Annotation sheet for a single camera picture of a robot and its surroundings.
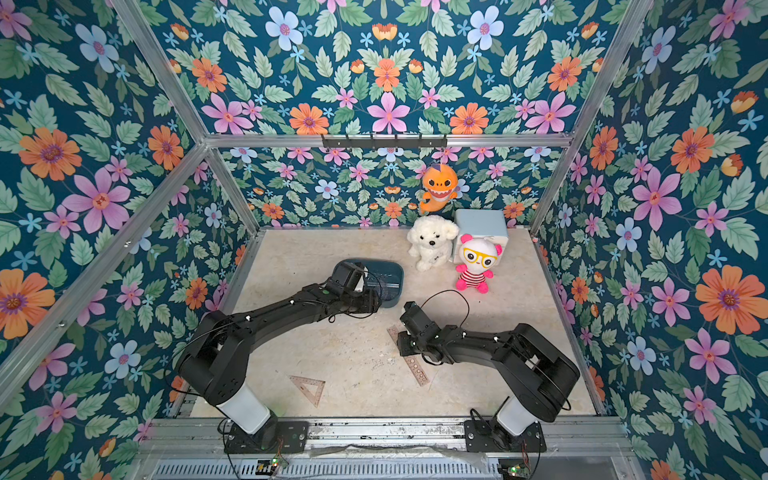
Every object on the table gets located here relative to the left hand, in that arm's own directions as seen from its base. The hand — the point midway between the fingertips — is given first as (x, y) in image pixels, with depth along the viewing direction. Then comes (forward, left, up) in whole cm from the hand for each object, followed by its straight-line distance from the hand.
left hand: (378, 299), depth 90 cm
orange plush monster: (+31, -22, +19) cm, 43 cm away
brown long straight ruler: (-17, -9, -8) cm, 21 cm away
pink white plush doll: (+9, -33, +5) cm, 34 cm away
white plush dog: (+16, -18, +8) cm, 25 cm away
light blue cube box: (+22, -40, +7) cm, 46 cm away
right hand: (-11, -6, -8) cm, 15 cm away
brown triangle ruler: (-20, +23, -9) cm, 32 cm away
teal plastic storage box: (+14, -4, -7) cm, 16 cm away
